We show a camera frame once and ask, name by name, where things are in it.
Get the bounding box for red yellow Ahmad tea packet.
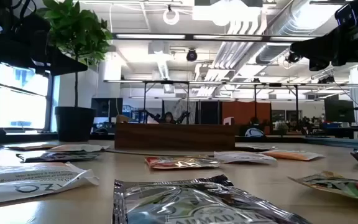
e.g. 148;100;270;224
144;156;221;170

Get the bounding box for black computer monitor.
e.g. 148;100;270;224
324;99;356;123
91;97;124;119

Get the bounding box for small green potted plant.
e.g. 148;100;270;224
274;121;289;137

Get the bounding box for orange partition wall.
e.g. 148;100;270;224
221;100;272;126

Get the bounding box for wooden three-compartment tea box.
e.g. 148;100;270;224
114;123;236;152

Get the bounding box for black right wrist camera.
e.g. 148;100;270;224
334;2;358;27

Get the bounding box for white ring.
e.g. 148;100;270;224
162;8;181;26

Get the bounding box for person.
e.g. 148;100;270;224
288;118;301;132
162;111;176;124

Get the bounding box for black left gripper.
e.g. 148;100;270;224
0;29;89;77

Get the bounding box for yellow orange Ahmad tea packet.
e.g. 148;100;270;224
288;170;358;203

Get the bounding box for silver ventilation duct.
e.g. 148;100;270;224
255;0;334;65

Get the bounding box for green potted plant black pot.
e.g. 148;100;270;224
35;0;114;142

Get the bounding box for black overhead camera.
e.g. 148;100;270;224
186;48;199;62

